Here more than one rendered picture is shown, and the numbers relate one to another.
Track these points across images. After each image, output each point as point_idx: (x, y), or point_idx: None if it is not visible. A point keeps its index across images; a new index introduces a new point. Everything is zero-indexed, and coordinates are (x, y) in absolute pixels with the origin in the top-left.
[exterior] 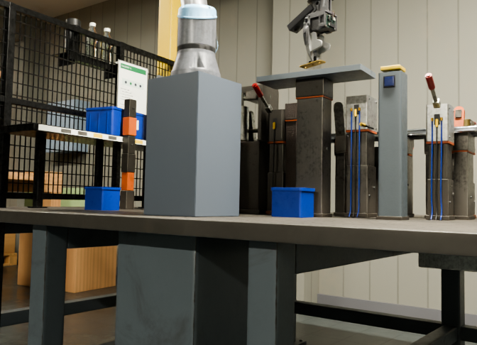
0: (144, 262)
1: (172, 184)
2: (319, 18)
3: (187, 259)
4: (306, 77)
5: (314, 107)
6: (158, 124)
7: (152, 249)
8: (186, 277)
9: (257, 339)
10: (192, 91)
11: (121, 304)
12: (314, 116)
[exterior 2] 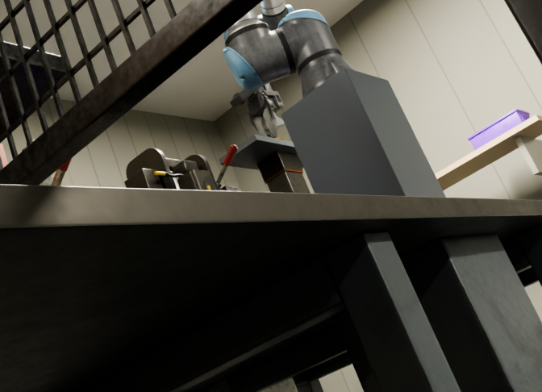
0: (483, 274)
1: (427, 192)
2: (276, 98)
3: (506, 260)
4: (290, 148)
5: (301, 181)
6: (381, 122)
7: (480, 256)
8: (515, 280)
9: None
10: (393, 98)
11: (495, 340)
12: (305, 190)
